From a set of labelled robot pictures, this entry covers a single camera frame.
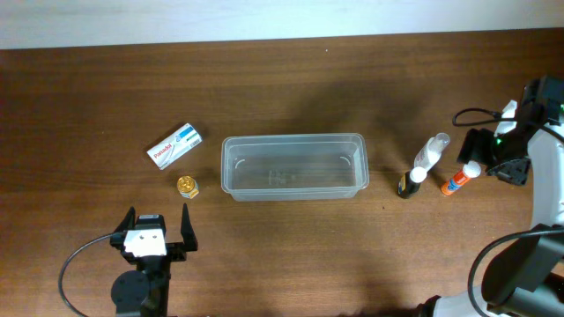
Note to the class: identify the clear plastic container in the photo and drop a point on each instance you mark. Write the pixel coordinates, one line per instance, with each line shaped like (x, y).
(294, 167)

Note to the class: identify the dark bottle white cap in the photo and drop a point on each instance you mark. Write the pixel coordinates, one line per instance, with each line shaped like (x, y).
(410, 182)

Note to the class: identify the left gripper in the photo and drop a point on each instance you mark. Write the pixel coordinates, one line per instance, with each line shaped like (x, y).
(178, 250)

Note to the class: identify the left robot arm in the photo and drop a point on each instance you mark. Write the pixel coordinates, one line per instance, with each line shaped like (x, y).
(144, 290)

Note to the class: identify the white Calamine lotion bottle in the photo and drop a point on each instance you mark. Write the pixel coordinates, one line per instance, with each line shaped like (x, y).
(432, 151)

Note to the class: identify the white Panadol box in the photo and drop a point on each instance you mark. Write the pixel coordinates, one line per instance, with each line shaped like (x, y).
(174, 146)

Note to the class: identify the orange tube white cap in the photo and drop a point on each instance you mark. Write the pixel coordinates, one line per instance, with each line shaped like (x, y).
(469, 171)

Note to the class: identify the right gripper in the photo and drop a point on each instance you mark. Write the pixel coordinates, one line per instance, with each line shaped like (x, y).
(474, 147)

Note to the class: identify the gold lid balm jar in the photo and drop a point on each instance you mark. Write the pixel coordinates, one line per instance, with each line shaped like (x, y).
(187, 187)

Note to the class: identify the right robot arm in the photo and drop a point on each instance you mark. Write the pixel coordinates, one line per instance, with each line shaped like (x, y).
(513, 275)

